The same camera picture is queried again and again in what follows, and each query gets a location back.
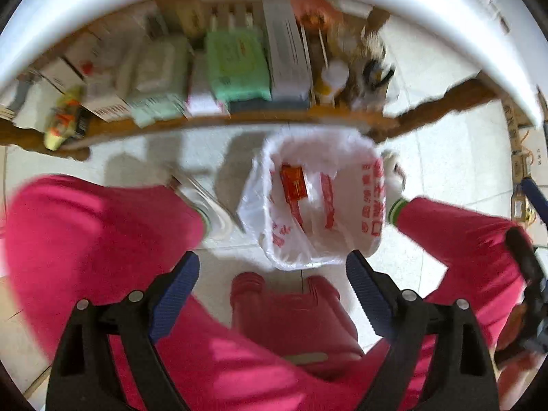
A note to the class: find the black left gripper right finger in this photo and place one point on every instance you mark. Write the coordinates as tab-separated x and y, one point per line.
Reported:
447	338

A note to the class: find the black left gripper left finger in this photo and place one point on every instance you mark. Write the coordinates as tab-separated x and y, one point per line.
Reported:
84	374

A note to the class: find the red cigarette box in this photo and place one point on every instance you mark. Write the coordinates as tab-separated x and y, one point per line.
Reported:
293	183

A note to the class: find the white plastic trash bag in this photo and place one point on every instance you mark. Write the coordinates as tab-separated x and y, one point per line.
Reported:
345	206

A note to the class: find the person's red trousers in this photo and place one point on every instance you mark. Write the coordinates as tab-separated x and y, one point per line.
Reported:
67	239

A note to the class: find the red plastic stool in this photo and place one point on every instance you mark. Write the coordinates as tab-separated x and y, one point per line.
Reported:
311	330

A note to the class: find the wooden lower shelf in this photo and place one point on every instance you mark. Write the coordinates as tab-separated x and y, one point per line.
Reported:
466	95

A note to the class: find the green wet wipes pack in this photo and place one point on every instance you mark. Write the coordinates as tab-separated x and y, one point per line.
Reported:
236	65

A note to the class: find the long white box on shelf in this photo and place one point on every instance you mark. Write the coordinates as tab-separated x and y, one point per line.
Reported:
289	73

